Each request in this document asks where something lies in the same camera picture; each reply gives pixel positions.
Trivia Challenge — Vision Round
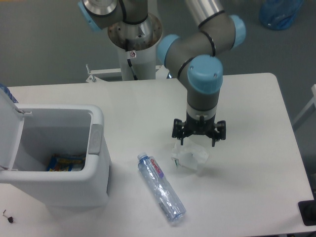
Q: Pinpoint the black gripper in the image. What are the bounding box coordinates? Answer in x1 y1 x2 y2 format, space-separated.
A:
171 113 226 147

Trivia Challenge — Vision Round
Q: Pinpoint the clear plastic water bottle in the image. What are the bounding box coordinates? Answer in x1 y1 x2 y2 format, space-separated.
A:
137 153 186 223

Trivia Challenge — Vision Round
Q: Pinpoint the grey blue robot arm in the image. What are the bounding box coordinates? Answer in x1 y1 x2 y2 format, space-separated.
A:
78 0 246 143

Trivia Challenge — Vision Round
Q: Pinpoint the white trash can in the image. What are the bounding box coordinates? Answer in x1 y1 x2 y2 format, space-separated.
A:
0 103 111 207

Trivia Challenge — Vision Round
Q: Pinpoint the white trash can lid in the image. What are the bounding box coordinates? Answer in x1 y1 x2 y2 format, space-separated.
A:
0 90 28 170

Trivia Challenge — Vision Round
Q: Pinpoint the black device at edge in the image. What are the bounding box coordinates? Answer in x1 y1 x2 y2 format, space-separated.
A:
298 200 316 226

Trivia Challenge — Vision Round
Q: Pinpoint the blue plastic bag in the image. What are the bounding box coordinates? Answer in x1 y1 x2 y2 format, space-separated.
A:
259 0 304 31

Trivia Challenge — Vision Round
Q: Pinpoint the blue yellow snack packet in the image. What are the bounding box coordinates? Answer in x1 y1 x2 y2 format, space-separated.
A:
46 154 86 172

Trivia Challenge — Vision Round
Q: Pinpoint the blue patterned item behind lid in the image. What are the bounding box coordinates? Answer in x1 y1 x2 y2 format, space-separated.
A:
0 83 18 103

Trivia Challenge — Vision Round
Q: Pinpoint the white pedestal foot bracket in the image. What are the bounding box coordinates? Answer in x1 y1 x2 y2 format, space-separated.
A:
85 64 173 83

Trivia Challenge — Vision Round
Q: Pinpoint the black pedestal cable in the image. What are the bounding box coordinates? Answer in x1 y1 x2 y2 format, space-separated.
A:
124 38 138 81

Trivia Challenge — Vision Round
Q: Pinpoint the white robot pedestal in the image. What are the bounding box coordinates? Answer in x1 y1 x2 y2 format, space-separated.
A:
108 13 162 81

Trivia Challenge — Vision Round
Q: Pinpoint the white frame at right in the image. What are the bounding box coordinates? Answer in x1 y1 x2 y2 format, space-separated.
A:
292 84 316 131

